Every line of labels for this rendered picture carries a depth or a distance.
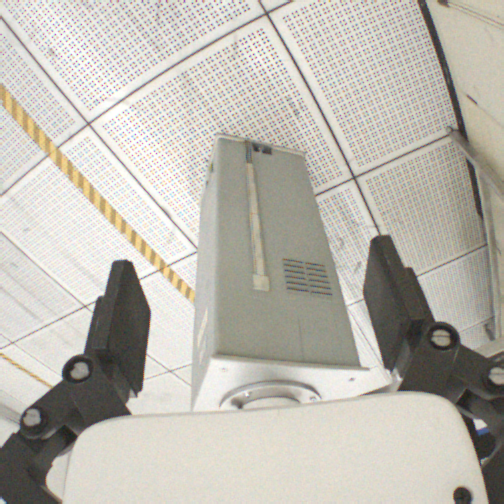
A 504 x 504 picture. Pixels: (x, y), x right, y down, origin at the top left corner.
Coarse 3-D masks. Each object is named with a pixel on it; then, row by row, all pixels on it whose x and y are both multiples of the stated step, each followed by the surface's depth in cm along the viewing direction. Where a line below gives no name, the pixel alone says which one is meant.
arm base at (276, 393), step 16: (256, 384) 67; (272, 384) 67; (288, 384) 67; (304, 384) 68; (224, 400) 69; (240, 400) 69; (256, 400) 69; (272, 400) 68; (288, 400) 69; (304, 400) 71; (320, 400) 71
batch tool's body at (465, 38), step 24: (432, 0) 81; (456, 24) 76; (480, 24) 65; (456, 48) 85; (480, 48) 72; (456, 72) 94; (480, 72) 79; (480, 96) 87; (480, 120) 95; (480, 144) 105; (480, 192) 126
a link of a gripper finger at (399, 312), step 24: (384, 240) 14; (384, 264) 13; (384, 288) 13; (408, 288) 12; (384, 312) 13; (408, 312) 11; (384, 336) 13; (408, 336) 12; (384, 360) 13; (408, 360) 12; (456, 360) 11; (480, 360) 11; (456, 384) 11; (480, 384) 10; (456, 408) 11
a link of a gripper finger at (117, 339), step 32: (128, 288) 13; (96, 320) 13; (128, 320) 13; (96, 352) 11; (128, 352) 13; (64, 384) 11; (128, 384) 13; (32, 416) 10; (64, 416) 10; (64, 448) 11
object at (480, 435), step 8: (464, 416) 71; (472, 424) 69; (480, 424) 68; (472, 432) 68; (480, 432) 67; (488, 432) 66; (472, 440) 67; (480, 440) 66; (488, 440) 65; (480, 448) 65; (488, 448) 64; (480, 456) 64
